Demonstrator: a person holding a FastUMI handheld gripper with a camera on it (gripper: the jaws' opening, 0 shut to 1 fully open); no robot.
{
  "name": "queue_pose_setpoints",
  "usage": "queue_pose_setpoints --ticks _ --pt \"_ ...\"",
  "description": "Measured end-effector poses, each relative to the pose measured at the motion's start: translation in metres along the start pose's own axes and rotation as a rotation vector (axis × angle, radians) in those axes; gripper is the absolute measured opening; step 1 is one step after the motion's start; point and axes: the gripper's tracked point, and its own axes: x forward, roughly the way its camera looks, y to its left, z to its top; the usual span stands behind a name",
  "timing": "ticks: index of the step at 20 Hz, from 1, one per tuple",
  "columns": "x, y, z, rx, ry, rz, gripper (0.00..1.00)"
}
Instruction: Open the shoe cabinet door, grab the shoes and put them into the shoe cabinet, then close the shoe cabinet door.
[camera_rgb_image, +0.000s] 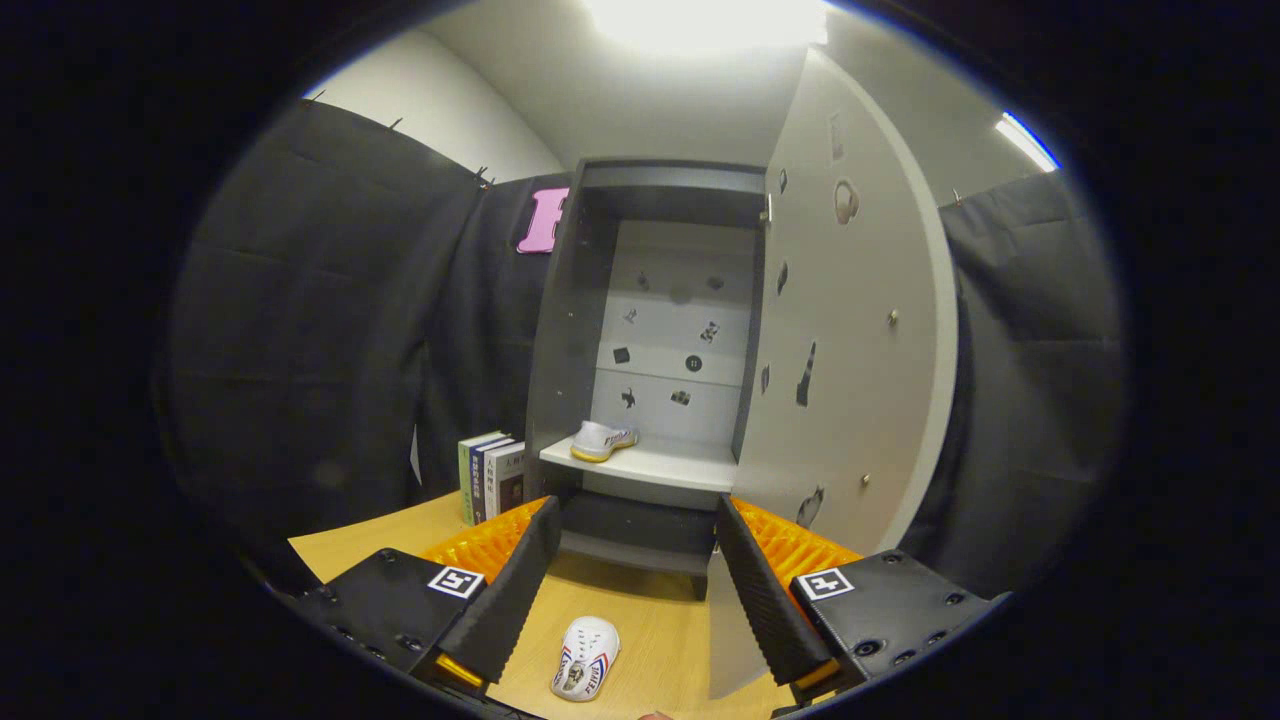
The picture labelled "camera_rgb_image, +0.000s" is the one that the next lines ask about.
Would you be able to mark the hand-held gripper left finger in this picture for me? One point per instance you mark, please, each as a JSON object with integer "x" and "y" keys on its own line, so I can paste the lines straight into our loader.
{"x": 510, "y": 600}

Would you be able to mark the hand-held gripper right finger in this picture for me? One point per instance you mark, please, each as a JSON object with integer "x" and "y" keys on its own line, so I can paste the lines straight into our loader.
{"x": 770, "y": 600}

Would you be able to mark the white shoe with striped sides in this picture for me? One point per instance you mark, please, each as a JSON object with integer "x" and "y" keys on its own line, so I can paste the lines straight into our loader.
{"x": 585, "y": 655}

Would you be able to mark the white shoe with yellow sole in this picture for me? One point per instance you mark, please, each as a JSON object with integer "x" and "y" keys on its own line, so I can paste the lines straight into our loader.
{"x": 600, "y": 440}

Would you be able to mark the beige shoe cabinet door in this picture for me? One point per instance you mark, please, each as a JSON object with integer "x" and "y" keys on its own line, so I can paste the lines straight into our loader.
{"x": 850, "y": 400}

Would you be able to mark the dark grey shoe cabinet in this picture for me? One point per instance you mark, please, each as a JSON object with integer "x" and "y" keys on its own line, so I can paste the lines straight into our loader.
{"x": 560, "y": 350}

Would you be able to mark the dark blue book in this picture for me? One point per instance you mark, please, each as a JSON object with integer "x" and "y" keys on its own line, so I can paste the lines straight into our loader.
{"x": 479, "y": 485}

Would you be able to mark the white and grey book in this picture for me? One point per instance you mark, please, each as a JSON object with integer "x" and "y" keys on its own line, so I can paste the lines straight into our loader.
{"x": 505, "y": 475}

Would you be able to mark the white and green book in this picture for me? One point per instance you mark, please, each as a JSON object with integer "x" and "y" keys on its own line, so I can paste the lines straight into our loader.
{"x": 466, "y": 480}

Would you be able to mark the black backdrop cloth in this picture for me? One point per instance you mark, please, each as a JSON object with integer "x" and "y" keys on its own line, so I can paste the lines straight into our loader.
{"x": 300, "y": 350}

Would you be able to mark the narrow ceiling light panel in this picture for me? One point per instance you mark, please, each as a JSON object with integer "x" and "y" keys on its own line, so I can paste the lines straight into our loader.
{"x": 1025, "y": 140}

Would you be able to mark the large ceiling light panel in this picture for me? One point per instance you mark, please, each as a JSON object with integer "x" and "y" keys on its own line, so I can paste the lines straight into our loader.
{"x": 700, "y": 20}

